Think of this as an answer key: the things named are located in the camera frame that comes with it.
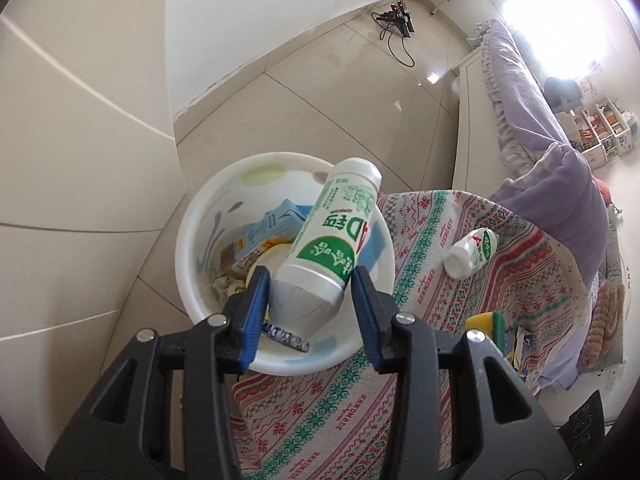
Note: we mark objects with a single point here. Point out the black power strip with cables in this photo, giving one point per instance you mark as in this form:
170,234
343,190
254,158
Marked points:
398,21

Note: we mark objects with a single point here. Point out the light blue milk carton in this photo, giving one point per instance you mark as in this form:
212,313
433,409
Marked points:
276,227

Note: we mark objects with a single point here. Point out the yellow green sponge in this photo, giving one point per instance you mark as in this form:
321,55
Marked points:
492,324

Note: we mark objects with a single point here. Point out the patterned knit table cloth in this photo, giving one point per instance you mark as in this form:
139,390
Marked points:
455,408

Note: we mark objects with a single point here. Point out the dark blue chair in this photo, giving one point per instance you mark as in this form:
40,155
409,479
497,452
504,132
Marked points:
562,95

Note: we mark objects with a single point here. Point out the brown plush blanket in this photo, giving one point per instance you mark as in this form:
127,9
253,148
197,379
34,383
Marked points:
606,322

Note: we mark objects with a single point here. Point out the beige tissue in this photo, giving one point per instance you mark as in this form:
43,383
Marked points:
224,286

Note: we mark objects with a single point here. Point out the purple bed duvet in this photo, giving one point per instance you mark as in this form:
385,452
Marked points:
550,183

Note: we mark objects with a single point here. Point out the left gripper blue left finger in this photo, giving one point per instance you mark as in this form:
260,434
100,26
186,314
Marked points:
247,311

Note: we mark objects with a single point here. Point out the white plastic trash bin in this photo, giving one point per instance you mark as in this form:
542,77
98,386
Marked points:
250,212

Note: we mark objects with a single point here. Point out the white green yogurt bottle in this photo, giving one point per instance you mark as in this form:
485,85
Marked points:
309,286
471,253

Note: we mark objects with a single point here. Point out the white bookshelf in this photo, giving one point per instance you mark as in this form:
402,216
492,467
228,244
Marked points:
603,133

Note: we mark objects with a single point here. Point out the blue biscuit box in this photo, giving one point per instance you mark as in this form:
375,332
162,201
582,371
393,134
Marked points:
518,345

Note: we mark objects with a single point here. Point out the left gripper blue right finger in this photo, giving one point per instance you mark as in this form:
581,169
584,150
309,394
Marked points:
375,312

